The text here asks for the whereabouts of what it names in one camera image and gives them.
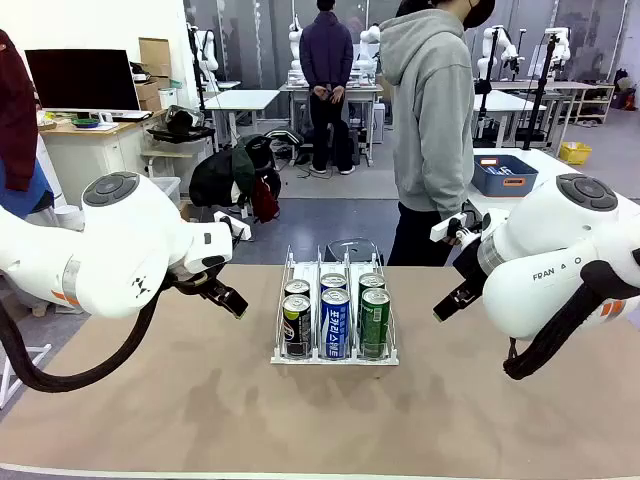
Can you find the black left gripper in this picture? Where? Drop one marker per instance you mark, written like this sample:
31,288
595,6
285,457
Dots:
195,282

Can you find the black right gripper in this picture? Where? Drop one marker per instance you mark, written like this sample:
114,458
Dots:
472,270

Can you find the blue plastic bin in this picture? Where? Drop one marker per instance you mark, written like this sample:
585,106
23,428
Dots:
502,185

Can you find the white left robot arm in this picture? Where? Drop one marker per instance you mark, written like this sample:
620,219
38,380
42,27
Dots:
125,240

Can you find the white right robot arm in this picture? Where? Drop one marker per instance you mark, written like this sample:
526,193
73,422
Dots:
550,225

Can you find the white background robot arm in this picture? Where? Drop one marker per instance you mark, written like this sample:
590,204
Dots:
207,50
559,47
487,55
295,45
369,45

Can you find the green beverage can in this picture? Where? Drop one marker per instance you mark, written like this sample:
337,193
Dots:
375,325
372,280

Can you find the black Pepsi can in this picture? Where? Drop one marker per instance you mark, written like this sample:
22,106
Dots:
297,327
297,287

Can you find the black trousers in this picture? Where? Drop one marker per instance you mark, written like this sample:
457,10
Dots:
415,240

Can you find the blue Pocari Sweat can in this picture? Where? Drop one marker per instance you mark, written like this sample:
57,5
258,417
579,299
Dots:
333,281
335,325

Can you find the grey chair back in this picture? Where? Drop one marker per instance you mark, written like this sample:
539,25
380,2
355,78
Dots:
350,247

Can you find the black jacket on chair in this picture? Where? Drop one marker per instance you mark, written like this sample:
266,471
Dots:
220,175

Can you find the clear plastic storage box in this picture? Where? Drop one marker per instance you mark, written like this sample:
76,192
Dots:
167,187

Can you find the large white table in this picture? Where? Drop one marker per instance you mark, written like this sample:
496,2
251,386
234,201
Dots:
555,162

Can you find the black grey headset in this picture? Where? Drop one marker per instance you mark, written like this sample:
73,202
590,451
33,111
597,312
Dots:
182,120

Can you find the person in grey hoodie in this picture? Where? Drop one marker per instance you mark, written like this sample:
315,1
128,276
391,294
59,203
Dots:
430,115

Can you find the yellow plastic bin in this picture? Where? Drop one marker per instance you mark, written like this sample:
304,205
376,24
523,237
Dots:
575,152

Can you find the white cabinet desk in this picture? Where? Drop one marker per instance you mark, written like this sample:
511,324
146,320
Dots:
95,155

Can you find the white background table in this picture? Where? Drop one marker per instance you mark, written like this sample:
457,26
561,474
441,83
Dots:
240,98
505,102

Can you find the white wooden stand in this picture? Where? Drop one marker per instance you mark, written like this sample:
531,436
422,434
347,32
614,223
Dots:
30,360

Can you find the black tripod stand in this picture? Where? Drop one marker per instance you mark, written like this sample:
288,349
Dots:
486,85
537,100

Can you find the grey metal workbench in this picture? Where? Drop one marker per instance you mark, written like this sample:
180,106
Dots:
365,100

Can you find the green bowl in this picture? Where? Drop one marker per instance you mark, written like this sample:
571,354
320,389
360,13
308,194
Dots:
85,122

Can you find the wooden shelf unit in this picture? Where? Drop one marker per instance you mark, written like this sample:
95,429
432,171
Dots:
595,100

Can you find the upright cardboard sheet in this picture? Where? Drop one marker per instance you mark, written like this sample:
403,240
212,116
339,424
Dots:
155,55

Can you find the person in dark hoodie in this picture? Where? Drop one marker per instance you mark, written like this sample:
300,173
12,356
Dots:
327,55

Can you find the black computer monitor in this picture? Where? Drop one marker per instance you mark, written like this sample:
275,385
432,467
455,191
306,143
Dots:
80,80

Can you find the black face mask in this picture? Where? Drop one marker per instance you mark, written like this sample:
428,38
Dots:
477,15

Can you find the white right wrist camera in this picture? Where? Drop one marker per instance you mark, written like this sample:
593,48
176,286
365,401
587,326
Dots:
442,229

